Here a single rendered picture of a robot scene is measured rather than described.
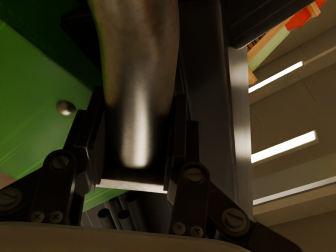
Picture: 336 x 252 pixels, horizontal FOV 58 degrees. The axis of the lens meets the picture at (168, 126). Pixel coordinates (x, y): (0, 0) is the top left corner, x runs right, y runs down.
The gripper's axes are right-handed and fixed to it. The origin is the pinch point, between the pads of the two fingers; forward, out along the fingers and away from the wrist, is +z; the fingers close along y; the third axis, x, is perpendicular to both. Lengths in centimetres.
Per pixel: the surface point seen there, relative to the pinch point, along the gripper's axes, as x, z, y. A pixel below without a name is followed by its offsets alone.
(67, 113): -1.1, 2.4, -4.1
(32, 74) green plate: 1.1, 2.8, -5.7
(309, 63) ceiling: -365, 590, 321
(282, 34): -137, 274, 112
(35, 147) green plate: -4.9, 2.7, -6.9
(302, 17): -127, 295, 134
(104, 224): -11.2, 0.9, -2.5
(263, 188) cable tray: -249, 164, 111
